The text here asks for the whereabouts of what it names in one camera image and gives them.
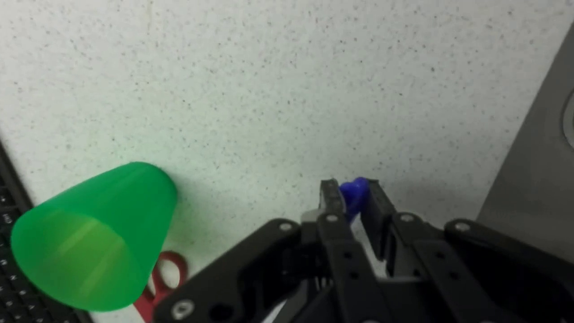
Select blue pen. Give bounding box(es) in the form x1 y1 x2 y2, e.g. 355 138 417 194
338 178 369 223

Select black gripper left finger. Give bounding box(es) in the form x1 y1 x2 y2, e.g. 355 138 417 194
317 179 378 323

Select black keyboard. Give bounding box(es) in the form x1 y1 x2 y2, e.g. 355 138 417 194
0 140 94 323

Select black rectangular box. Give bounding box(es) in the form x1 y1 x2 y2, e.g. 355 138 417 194
478 25 574 262

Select green plastic cup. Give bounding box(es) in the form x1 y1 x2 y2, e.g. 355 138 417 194
10 161 177 312

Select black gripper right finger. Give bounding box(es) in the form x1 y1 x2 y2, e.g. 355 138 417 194
360 179 473 323

